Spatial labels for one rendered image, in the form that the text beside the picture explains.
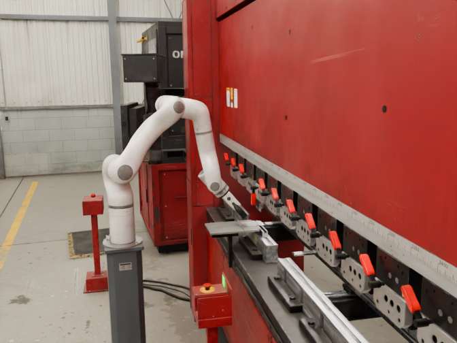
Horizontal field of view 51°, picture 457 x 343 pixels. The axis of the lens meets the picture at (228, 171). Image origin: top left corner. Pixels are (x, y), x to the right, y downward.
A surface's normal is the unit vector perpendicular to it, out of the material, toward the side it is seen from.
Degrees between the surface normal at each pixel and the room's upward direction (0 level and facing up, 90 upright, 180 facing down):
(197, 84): 90
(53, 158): 90
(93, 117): 90
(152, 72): 90
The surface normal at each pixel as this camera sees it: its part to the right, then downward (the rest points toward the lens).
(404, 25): -0.98, 0.05
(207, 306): 0.21, 0.18
